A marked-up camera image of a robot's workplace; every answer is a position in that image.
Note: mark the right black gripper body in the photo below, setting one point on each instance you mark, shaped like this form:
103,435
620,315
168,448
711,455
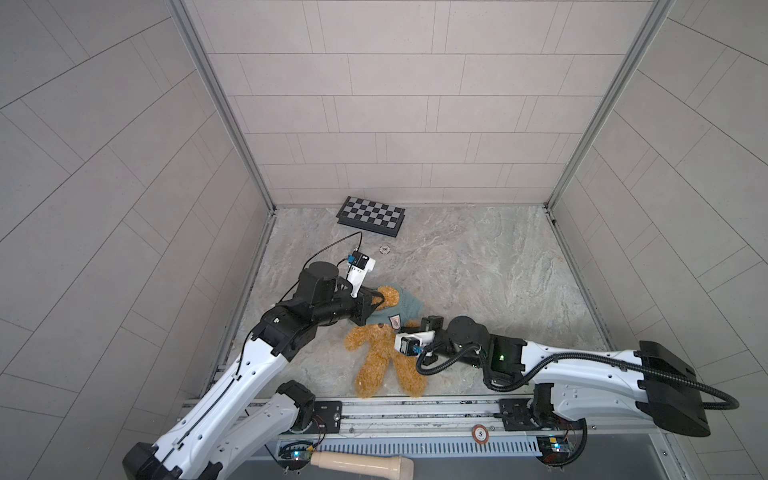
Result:
443,343

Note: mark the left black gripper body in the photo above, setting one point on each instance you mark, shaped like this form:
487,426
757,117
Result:
353,308

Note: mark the tan teddy bear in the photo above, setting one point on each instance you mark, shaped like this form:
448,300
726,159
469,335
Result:
381,354

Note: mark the grey-green teddy sweater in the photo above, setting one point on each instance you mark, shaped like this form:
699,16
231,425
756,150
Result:
399,307

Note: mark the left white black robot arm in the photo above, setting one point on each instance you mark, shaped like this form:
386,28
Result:
213,440

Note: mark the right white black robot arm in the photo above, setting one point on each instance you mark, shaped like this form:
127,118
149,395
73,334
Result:
569,385

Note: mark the folded black white chessboard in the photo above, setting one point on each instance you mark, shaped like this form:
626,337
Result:
372,216

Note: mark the round red white sticker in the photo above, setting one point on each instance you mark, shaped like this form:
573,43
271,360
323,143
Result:
480,434

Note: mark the right green circuit board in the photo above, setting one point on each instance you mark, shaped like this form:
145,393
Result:
554,450

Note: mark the green circuit board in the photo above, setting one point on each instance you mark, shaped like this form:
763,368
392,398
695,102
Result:
295,456
554,450

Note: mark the left green circuit board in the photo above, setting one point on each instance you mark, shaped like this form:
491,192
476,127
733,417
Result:
295,456

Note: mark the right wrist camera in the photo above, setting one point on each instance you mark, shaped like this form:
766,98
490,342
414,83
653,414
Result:
413,344

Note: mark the aluminium mounting rail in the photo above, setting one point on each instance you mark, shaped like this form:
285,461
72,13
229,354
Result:
433,416

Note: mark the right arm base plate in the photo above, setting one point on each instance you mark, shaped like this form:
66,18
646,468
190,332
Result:
526,415

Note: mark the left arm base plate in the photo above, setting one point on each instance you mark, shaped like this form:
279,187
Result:
325,418

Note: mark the beige wooden handle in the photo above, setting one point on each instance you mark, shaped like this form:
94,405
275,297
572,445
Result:
392,468

